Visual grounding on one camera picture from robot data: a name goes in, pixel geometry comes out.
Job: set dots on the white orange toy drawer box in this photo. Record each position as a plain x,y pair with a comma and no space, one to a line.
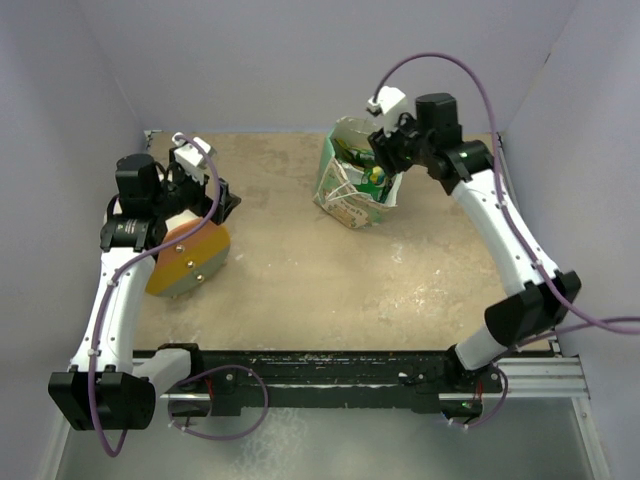
188,263

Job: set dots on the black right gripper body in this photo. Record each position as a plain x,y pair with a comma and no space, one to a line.
405,148

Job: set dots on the green snack packet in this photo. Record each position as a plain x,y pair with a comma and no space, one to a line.
353,155
372,181

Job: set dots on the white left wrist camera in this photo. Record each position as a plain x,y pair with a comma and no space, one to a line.
194,156

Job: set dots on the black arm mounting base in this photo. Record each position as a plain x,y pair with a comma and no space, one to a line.
423,382

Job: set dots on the green paper gift bag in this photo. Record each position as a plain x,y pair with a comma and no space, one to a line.
335,194

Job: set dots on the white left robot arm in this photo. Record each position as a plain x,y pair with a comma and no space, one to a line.
163,235

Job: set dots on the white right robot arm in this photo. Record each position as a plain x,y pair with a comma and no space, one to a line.
534,286

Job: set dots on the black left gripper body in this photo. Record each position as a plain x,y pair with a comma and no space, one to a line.
186,192

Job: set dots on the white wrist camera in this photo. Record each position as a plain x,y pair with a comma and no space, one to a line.
194,156
388,105

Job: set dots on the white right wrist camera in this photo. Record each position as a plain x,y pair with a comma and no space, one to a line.
388,105

